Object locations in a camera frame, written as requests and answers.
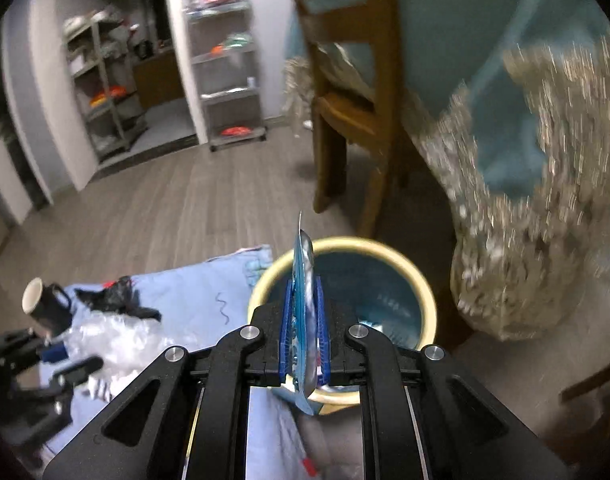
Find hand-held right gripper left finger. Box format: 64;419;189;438
42;280;293;480

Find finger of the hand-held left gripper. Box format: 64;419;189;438
45;355;106;392
0;329;50;367

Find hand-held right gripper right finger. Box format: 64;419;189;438
316;280;570;480

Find clear plastic bag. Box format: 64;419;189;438
60;310;210;403

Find wooden kitchen cabinet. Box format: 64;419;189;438
132;50;186;111

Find blue cartoon print blanket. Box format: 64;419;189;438
40;245;306;480

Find black plastic bag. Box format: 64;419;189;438
75;276;163;323

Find black mug with white inside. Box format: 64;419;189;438
22;277;76;337

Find teal bin with yellow rim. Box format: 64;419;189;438
247;237;438;416

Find blue foil packet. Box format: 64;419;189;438
280;210;330;416

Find teal tablecloth with lace trim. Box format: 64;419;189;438
284;0;610;343

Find orange items on rack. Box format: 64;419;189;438
90;87;128;106

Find wooden chair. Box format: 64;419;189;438
560;355;610;403
290;0;410;238

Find grey rolling cart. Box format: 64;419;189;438
182;0;268;153

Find metal shelf rack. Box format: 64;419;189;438
62;5;148;153

